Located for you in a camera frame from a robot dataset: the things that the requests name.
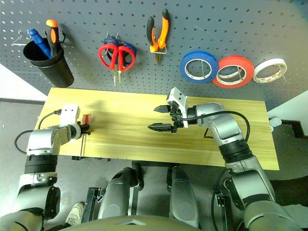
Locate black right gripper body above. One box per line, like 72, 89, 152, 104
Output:
168, 102, 185, 134

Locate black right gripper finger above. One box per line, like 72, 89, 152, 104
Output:
147, 123, 173, 132
154, 104, 172, 114

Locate red handled screwdriver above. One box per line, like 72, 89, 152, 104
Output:
80, 114, 91, 157

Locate blue tape roll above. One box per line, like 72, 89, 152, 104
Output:
180, 50, 219, 84

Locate red handled scissors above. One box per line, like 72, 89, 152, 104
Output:
98, 44, 136, 87

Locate orange black needle-nose pliers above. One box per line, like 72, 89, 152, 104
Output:
146, 9, 169, 65

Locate black plastic tool cup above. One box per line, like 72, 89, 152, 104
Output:
23, 40, 75, 89

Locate grey robot left leg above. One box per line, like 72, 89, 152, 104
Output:
98, 167, 142, 219

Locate grey robot leg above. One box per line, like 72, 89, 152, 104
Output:
98, 167, 142, 219
167, 166, 200, 228

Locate grey robot right leg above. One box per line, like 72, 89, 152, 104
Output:
167, 166, 200, 228

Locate white worn shoe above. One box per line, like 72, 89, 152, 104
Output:
65, 201, 85, 227

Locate red tape roll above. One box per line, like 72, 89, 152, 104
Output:
211, 55, 255, 89

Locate grey table edge clamp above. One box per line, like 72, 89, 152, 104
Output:
269, 116, 282, 132

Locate grey perforated pegboard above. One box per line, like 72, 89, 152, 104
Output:
0, 0, 308, 112

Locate grey robot torso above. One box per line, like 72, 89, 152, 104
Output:
57, 215, 203, 231

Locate white tape roll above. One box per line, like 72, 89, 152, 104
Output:
253, 58, 288, 84

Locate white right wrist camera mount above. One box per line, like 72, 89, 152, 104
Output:
166, 87, 189, 128

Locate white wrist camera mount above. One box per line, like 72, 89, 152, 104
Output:
59, 103, 82, 140
166, 87, 189, 128

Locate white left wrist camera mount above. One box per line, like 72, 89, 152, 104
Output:
59, 103, 82, 140

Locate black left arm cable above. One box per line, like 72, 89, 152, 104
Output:
14, 109, 63, 154

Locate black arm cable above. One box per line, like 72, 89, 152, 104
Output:
14, 109, 63, 154
179, 110, 251, 145

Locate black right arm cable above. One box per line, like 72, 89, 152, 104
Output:
179, 110, 251, 145

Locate single wire pegboard hook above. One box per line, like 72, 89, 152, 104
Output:
200, 60, 208, 79
280, 71, 291, 85

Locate wire loop pliers holder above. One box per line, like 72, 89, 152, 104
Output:
150, 45, 167, 55

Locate blue handled scissors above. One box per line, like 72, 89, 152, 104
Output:
103, 38, 138, 70

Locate black right shoulder cable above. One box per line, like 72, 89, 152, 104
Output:
211, 168, 228, 231

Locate orange black handled screwdriver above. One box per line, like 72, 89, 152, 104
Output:
45, 19, 61, 58

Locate blue handled screwdriver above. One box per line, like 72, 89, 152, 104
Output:
27, 28, 53, 60

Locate white wire pegboard hook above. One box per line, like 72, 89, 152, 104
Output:
12, 29, 31, 46

